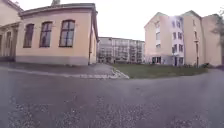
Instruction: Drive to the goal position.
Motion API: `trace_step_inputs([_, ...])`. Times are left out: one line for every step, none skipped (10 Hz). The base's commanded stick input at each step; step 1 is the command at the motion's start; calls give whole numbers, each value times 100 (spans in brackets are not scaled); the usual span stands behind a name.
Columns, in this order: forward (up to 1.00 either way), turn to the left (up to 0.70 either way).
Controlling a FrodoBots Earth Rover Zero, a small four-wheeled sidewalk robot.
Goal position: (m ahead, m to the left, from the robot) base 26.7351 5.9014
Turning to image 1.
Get green grass lawn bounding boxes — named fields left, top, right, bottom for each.
left=112, top=63, right=210, bottom=80

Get yellow building with arched windows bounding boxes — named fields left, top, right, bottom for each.
left=0, top=0, right=100, bottom=67

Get pale paving stone strip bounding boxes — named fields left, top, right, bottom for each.
left=0, top=66, right=131, bottom=80

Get tall yellow and white building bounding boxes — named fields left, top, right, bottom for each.
left=143, top=9, right=224, bottom=68

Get grey asphalt road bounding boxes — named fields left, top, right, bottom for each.
left=0, top=61, right=224, bottom=128

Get grey multi-storey building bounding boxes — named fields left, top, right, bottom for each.
left=97, top=36, right=146, bottom=65

